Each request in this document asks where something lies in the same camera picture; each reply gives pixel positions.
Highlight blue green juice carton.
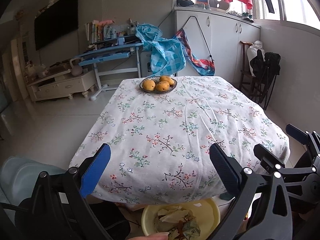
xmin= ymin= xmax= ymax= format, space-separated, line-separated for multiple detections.
xmin=182 ymin=219 xmax=201 ymax=240

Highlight red snack wrapper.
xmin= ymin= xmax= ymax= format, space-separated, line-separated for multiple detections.
xmin=168 ymin=220 xmax=190 ymax=240

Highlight yellow plastic basin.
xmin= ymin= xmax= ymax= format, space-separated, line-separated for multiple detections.
xmin=141 ymin=198 xmax=220 ymax=239

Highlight teal sofa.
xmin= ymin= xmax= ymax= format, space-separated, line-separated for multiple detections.
xmin=1 ymin=157 xmax=65 ymax=206

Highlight floral tablecloth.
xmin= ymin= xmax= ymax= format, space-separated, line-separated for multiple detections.
xmin=70 ymin=76 xmax=290 ymax=205

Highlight black folding chair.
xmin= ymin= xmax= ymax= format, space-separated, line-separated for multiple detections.
xmin=250 ymin=49 xmax=281 ymax=110

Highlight cream tv cabinet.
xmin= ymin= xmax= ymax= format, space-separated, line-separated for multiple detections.
xmin=27 ymin=70 xmax=95 ymax=102

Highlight pink kettlebell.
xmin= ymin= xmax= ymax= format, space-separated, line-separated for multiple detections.
xmin=69 ymin=57 xmax=82 ymax=76

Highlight white plastic bag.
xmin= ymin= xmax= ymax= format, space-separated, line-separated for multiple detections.
xmin=247 ymin=40 xmax=265 ymax=62

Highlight orange mango left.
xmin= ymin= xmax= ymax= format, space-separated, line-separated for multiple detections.
xmin=142 ymin=79 xmax=156 ymax=91

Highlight orange mango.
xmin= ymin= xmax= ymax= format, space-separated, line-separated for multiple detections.
xmin=159 ymin=76 xmax=175 ymax=86
xmin=156 ymin=81 xmax=170 ymax=92
xmin=142 ymin=79 xmax=156 ymax=91

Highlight orange mango right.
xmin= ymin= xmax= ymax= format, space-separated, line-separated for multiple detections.
xmin=159 ymin=76 xmax=175 ymax=86

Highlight orange mango middle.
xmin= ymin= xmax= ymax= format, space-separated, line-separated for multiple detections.
xmin=156 ymin=81 xmax=170 ymax=92

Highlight woven fruit basket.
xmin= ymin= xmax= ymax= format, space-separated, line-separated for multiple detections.
xmin=139 ymin=76 xmax=177 ymax=94

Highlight blue study desk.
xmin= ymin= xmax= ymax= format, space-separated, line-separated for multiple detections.
xmin=70 ymin=37 xmax=143 ymax=101

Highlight blue checkered cloth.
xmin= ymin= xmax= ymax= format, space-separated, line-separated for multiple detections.
xmin=136 ymin=23 xmax=185 ymax=76

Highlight white balcony cabinet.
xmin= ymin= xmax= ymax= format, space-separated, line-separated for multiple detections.
xmin=174 ymin=7 xmax=260 ymax=85

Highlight row of books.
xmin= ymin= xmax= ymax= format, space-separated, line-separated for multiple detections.
xmin=85 ymin=20 xmax=115 ymax=44

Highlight black wall television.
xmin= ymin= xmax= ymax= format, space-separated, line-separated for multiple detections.
xmin=34 ymin=0 xmax=79 ymax=50

